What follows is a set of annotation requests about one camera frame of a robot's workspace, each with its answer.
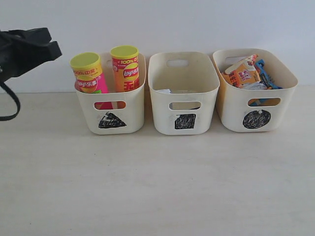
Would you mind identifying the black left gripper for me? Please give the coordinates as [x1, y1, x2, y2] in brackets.
[0, 28, 62, 82]

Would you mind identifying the pink Lays chip can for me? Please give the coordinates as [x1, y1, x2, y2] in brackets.
[69, 52, 118, 110]

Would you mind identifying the yellow Lays chip can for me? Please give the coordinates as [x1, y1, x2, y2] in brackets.
[110, 45, 140, 109]

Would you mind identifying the blue white milk carton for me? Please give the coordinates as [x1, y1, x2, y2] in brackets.
[157, 89, 172, 94]

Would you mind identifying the orange instant noodle packet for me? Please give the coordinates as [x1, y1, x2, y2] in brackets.
[221, 54, 267, 90]

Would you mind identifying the blue instant noodle packet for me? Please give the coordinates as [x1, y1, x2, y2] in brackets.
[247, 59, 282, 107]

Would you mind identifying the dark purple drink carton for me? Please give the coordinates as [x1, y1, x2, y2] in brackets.
[190, 102, 201, 110]

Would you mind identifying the cream bin triangle mark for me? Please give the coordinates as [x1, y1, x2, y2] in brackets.
[74, 52, 147, 135]

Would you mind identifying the cream bin square mark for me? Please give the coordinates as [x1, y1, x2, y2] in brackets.
[147, 51, 221, 136]

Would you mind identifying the cream bin circle mark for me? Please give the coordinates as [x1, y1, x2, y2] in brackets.
[211, 49, 298, 132]

